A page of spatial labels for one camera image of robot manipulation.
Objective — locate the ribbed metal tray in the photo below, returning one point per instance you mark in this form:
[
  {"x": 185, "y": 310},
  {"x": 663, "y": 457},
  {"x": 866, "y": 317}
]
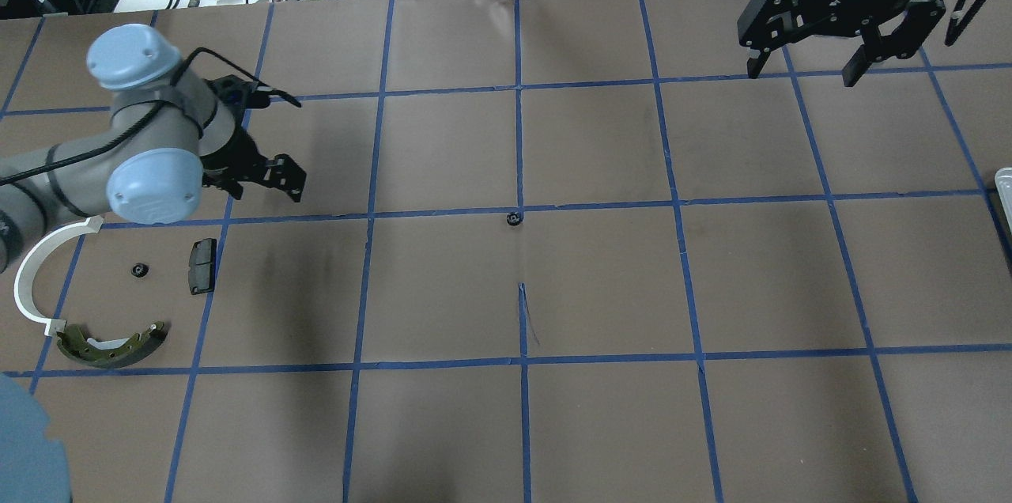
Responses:
[{"x": 1003, "y": 183}]

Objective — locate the olive green brake shoe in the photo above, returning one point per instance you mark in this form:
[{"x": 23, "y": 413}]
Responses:
[{"x": 77, "y": 345}]

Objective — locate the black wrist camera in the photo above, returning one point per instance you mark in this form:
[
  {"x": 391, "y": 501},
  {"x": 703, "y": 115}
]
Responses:
[{"x": 235, "y": 92}]

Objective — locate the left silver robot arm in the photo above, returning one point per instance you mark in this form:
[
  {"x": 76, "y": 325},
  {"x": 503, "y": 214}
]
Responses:
[{"x": 172, "y": 134}]

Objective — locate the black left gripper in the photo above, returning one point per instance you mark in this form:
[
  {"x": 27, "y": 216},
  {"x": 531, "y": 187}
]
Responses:
[{"x": 235, "y": 153}]

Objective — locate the dark grey brake pad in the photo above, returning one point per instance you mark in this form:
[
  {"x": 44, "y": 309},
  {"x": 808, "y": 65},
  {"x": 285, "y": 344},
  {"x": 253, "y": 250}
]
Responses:
[{"x": 202, "y": 265}]

